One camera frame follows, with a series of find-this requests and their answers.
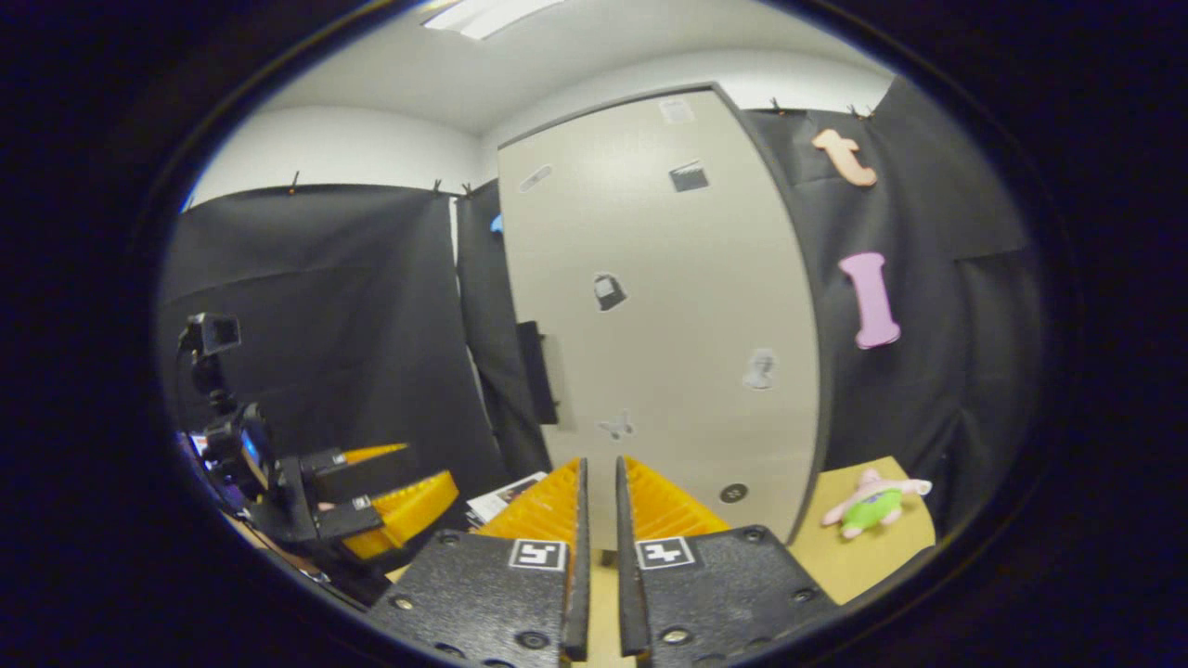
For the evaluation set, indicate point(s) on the rectangular ceiling light panel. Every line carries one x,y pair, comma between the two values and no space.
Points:
487,14

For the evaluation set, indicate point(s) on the pink and green plush toy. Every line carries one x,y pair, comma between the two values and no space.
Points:
872,508

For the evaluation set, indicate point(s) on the stack of white books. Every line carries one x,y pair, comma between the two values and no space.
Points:
501,499

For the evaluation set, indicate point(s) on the grey cabinet door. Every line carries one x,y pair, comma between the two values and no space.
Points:
687,353

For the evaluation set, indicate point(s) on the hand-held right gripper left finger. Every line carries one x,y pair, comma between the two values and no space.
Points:
492,594

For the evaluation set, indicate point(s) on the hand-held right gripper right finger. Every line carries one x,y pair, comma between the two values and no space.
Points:
715,594

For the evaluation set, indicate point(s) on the black backdrop cloth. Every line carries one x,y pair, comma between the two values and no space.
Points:
353,306

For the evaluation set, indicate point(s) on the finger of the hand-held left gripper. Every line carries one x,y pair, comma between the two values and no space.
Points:
325,466
408,510

